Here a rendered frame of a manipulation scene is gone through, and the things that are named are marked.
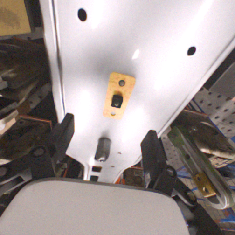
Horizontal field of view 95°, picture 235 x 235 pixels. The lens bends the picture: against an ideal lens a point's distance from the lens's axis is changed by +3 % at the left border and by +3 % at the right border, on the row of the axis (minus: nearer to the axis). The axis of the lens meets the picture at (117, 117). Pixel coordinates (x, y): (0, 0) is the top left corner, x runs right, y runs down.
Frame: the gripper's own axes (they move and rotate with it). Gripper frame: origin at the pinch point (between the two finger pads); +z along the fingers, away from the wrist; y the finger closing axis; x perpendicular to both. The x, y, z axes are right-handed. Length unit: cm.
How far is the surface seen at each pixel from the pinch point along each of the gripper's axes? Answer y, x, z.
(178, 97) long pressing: 9.7, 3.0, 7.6
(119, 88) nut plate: 0.3, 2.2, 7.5
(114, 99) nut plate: -0.1, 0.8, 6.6
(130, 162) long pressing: 9.6, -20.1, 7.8
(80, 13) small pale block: -10.5, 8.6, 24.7
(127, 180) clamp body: 14.0, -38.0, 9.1
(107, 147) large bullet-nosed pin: 1.2, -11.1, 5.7
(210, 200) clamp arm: 16.6, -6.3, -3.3
